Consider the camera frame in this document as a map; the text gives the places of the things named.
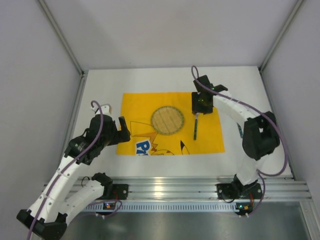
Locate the spoon with green handle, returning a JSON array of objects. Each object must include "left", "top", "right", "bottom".
[{"left": 193, "top": 112, "right": 200, "bottom": 141}]

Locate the yellow cartoon placemat cloth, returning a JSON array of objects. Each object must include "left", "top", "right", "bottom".
[{"left": 117, "top": 92, "right": 225, "bottom": 156}]

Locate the round woven bamboo plate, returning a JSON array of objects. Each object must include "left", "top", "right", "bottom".
[{"left": 150, "top": 105, "right": 185, "bottom": 136}]

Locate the fork with green handle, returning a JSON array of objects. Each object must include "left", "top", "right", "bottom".
[{"left": 237, "top": 123, "right": 243, "bottom": 139}]

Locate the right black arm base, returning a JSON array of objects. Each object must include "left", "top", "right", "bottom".
[{"left": 216, "top": 183, "right": 263, "bottom": 202}]

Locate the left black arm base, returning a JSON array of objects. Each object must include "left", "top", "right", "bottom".
[{"left": 96, "top": 184, "right": 129, "bottom": 200}]

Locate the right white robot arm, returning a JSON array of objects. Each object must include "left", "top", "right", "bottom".
[{"left": 191, "top": 75, "right": 280, "bottom": 199}]

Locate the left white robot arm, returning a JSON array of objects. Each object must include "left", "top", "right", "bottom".
[{"left": 16, "top": 100, "right": 131, "bottom": 240}]

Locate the slotted white cable duct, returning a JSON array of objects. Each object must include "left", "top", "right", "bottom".
[{"left": 80, "top": 201, "right": 253, "bottom": 213}]

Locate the right aluminium corner post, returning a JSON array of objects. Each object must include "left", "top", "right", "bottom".
[{"left": 258, "top": 0, "right": 306, "bottom": 74}]

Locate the aluminium corner post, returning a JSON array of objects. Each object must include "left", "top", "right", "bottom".
[
  {"left": 36, "top": 0, "right": 84, "bottom": 76},
  {"left": 258, "top": 0, "right": 306, "bottom": 74}
]

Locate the left aluminium corner post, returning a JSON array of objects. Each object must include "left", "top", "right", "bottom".
[{"left": 36, "top": 0, "right": 84, "bottom": 76}]

